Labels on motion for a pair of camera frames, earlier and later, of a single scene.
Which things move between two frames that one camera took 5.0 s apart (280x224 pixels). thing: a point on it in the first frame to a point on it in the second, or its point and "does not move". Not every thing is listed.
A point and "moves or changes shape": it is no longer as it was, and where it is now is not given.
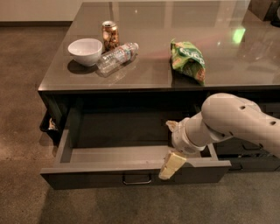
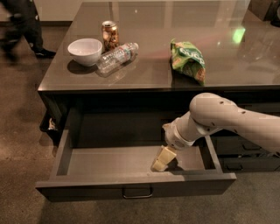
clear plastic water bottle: x=116 y=59 does not move
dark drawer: x=234 y=146 does not move
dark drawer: x=122 y=148 moves or changes shape
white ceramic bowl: x=86 y=52 does not move
